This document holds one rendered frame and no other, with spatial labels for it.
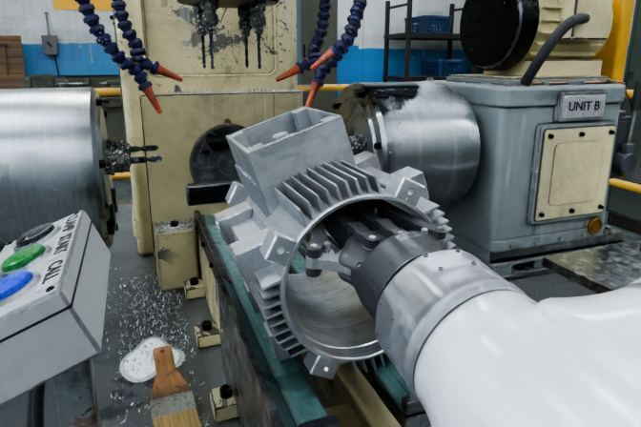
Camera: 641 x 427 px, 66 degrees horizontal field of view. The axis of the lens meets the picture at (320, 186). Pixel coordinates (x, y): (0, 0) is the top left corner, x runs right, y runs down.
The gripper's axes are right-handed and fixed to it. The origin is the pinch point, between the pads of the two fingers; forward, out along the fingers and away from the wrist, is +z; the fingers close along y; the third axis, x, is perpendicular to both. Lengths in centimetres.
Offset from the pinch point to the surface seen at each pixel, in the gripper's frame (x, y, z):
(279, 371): 14.1, 7.1, -8.7
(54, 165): 2.5, 28.0, 23.4
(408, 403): 11.7, -1.3, -18.1
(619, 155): 8, -71, 22
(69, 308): -1.8, 22.4, -17.1
